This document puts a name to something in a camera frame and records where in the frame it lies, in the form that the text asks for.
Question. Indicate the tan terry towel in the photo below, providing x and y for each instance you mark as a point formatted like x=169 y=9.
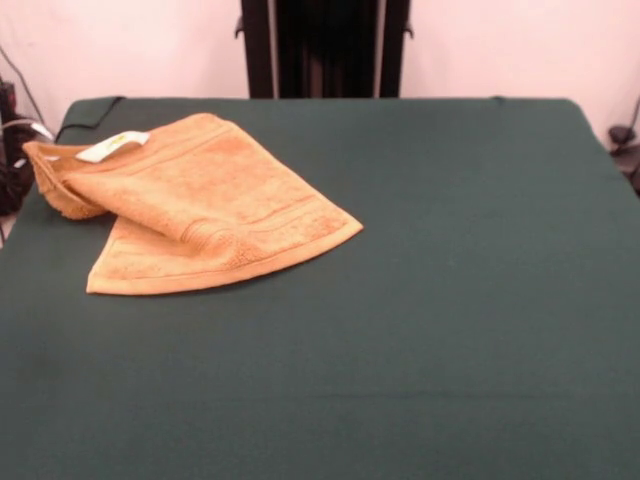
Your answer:
x=200 y=200

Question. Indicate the dark green table cloth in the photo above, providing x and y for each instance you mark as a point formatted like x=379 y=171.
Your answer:
x=400 y=300

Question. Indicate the black power adapter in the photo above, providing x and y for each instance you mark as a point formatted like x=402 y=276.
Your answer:
x=620 y=135

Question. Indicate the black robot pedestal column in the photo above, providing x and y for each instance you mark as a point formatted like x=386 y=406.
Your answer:
x=325 y=50

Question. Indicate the small black wall device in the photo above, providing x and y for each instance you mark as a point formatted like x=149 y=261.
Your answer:
x=7 y=95

